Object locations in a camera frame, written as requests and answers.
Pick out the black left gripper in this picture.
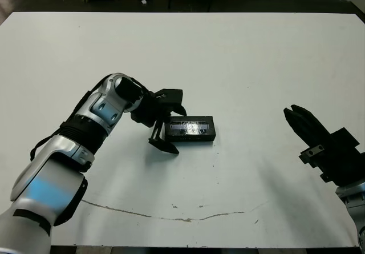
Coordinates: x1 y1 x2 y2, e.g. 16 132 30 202
129 92 188 155

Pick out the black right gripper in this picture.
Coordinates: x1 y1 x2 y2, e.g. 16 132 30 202
283 104 365 187

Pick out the black glossy box lid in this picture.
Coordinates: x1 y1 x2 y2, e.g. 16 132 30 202
164 115 217 142

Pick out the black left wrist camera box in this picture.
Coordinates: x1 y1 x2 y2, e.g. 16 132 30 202
153 88 183 106

